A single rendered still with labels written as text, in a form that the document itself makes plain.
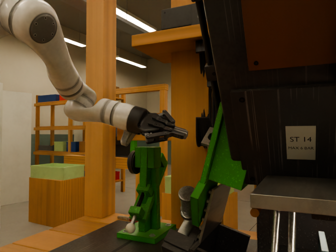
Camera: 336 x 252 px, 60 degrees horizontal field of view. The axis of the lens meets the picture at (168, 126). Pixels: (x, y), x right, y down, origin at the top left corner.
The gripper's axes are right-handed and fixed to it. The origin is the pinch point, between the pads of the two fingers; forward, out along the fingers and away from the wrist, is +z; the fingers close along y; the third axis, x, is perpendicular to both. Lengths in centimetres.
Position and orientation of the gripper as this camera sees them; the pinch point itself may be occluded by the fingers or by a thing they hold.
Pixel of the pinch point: (180, 133)
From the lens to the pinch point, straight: 77.3
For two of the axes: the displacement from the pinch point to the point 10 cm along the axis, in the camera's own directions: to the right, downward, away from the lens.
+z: 9.3, 2.7, -2.5
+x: -0.4, 7.5, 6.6
